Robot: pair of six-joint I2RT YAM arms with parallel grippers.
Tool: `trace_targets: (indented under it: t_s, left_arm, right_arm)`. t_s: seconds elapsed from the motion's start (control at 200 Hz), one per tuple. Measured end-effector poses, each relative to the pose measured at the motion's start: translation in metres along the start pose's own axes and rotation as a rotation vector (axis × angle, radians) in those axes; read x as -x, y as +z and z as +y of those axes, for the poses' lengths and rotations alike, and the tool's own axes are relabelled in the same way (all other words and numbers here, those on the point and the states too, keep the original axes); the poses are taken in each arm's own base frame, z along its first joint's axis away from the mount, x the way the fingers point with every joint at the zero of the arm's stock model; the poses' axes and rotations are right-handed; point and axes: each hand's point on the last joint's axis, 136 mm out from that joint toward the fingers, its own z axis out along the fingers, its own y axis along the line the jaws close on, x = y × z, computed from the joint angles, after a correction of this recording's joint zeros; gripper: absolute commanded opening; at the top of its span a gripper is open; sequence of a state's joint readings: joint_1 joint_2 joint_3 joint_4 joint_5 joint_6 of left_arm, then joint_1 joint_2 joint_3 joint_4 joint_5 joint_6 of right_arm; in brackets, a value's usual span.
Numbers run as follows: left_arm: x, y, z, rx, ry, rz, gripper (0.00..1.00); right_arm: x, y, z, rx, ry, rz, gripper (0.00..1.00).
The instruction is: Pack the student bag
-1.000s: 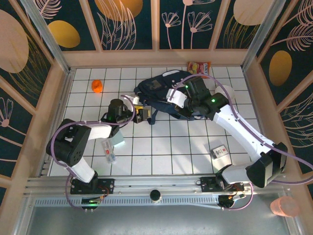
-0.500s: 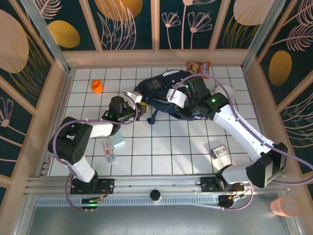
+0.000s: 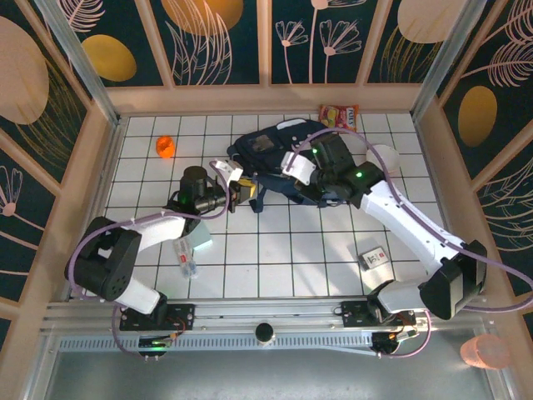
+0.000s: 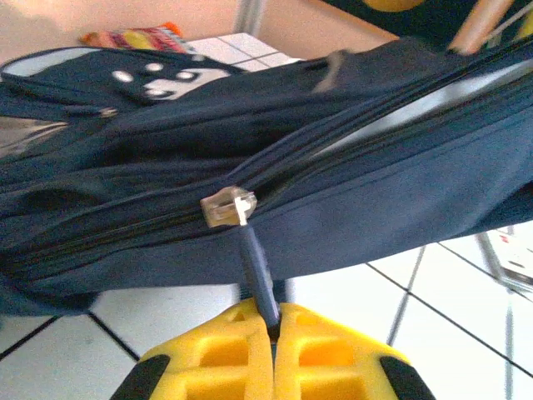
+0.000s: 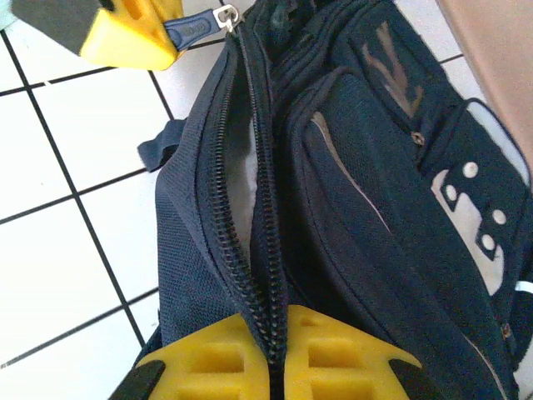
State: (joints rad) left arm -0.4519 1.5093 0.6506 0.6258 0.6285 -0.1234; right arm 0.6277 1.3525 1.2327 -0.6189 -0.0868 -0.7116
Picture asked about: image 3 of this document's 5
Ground navy blue student backpack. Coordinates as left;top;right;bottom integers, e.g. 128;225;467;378
226;118;359;214

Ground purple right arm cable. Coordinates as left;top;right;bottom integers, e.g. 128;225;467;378
286;127;533;313

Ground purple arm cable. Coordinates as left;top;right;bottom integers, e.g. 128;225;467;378
66;160;247;300
286;127;533;313

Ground translucent pink cup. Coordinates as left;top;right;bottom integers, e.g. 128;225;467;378
460;335;511;370

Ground perforated metal cable tray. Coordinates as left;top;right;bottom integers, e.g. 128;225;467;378
57;335;376;355

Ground orange fruit candy bag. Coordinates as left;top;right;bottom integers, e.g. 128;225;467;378
318;103;360;133

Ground clear plastic pen packet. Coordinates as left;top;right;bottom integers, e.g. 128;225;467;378
172;237;200;281

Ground black round knob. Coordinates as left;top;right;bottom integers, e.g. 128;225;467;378
255;322;275;347

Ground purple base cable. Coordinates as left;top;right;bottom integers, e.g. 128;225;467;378
112;306;145;358
376;312;432;360

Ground aluminium frame post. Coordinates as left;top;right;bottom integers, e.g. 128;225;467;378
35;0;122;126
410;0;489;122

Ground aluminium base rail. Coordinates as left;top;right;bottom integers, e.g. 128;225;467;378
41;297;495;333

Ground pale green eraser block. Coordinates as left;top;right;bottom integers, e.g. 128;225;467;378
189;222;213;251

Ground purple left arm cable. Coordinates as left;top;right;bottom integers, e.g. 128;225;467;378
66;160;247;300

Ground small orange plastic cup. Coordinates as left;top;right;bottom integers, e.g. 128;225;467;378
155;135;176;160

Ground small black circuit board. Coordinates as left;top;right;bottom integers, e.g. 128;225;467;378
371;331;417;356
138;336;172;359

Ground black white card box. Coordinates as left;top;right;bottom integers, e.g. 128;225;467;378
358;247;392;273

